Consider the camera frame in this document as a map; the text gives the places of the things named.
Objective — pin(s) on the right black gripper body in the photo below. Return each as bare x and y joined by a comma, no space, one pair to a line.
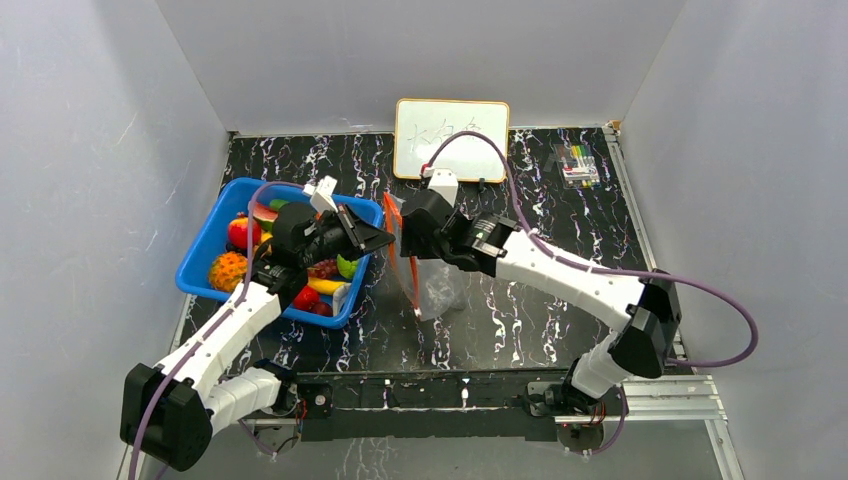
411,225

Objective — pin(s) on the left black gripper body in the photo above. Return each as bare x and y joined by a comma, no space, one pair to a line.
330,241

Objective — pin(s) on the purple toy grapes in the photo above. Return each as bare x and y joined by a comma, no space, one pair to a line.
326,269

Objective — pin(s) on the clear orange zip bag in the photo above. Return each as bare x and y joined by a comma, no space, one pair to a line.
433,287

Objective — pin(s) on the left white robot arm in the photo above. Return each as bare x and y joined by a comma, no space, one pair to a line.
172,410

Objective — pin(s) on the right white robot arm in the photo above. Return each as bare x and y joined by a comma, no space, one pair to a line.
642,313

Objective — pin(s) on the green toy cabbage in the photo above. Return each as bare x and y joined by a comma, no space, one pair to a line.
346,268

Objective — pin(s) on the green toy cucumber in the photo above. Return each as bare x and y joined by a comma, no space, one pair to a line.
276,204

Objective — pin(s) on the toy watermelon slice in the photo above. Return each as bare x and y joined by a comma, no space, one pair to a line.
264,216

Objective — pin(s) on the yellow toy banana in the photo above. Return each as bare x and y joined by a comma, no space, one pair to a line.
325,286

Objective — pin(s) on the red toy pepper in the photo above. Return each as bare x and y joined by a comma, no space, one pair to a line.
306,299

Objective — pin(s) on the red toy apple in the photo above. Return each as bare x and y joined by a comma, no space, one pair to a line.
244,233

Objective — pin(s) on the white toy radish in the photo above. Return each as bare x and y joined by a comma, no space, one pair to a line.
339,297

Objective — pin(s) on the blue plastic bin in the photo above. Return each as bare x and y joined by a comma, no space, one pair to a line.
191,275

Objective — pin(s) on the dark red toy cherry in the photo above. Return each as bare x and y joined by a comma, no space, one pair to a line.
323,309

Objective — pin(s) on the orange bumpy toy fruit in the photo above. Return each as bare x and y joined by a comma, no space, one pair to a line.
227,271

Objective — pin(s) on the marker pen pack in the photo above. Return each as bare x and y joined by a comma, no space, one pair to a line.
577,166

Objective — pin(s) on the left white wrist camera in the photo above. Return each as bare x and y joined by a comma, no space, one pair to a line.
321,193

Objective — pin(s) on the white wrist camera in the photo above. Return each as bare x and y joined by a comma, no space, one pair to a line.
321,193
443,182

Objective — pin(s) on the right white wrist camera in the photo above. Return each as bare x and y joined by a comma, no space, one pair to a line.
443,182

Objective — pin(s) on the small whiteboard yellow frame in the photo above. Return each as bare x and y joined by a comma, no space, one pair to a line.
467,137

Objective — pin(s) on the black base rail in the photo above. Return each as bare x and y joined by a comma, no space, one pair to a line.
476,403

